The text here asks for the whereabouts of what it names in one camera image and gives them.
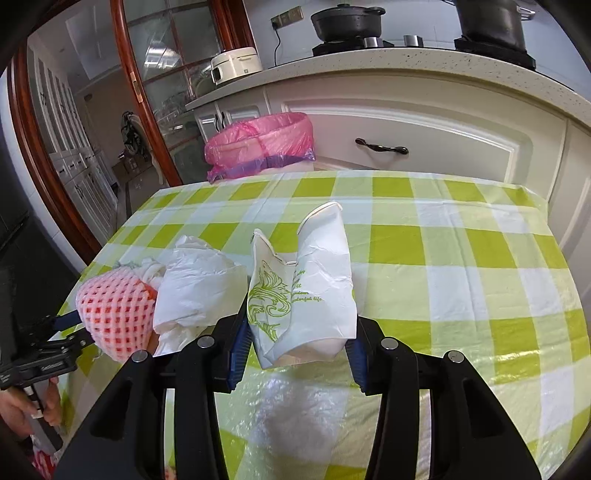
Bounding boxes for crumpled white plastic bag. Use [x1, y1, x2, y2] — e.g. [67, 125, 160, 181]
[152, 234, 250, 356]

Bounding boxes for red wooden door frame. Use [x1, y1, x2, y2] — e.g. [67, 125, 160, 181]
[7, 51, 103, 264]

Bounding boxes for wooden glass sliding door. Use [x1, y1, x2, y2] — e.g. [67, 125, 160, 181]
[110, 0, 259, 185]

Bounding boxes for person's pink pajama pants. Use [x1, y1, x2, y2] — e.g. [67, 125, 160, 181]
[30, 448, 63, 480]

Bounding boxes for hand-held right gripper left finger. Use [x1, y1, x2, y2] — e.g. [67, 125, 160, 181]
[55, 307, 252, 480]

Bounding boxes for person's left hand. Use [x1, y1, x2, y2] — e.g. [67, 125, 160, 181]
[0, 376, 63, 437]

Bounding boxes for low black cooking pot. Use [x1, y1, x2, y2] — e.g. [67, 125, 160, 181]
[310, 4, 386, 42]

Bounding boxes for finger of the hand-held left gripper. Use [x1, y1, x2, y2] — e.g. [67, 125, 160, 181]
[60, 332, 93, 354]
[46, 314, 81, 333]

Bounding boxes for speckled white countertop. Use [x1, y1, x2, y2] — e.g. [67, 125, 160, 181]
[185, 46, 591, 121]

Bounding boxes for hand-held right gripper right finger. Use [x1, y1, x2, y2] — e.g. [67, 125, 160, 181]
[344, 316, 543, 480]

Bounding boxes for long wall socket strip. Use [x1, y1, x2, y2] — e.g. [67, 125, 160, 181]
[270, 7, 304, 26]

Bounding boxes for green checked tablecloth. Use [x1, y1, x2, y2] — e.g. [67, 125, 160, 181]
[44, 168, 587, 480]

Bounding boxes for white rice cooker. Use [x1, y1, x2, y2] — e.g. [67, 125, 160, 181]
[211, 47, 264, 86]

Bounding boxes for large pink foam fruit net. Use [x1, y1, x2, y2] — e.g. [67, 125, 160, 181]
[75, 267, 160, 363]

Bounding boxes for black gas stove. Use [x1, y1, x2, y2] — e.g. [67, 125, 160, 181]
[311, 34, 537, 70]

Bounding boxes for tall black cooking pot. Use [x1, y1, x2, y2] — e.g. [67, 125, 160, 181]
[445, 0, 532, 51]

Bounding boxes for white cabinet drawer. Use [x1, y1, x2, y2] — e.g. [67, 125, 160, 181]
[265, 88, 568, 185]

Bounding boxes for small crumpled white tissue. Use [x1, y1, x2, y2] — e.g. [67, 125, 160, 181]
[131, 257, 167, 283]

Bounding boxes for white base kitchen cabinets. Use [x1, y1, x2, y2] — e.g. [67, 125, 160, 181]
[185, 76, 591, 241]

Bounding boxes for trash bin with pink bag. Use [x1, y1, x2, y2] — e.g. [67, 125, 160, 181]
[204, 112, 317, 183]

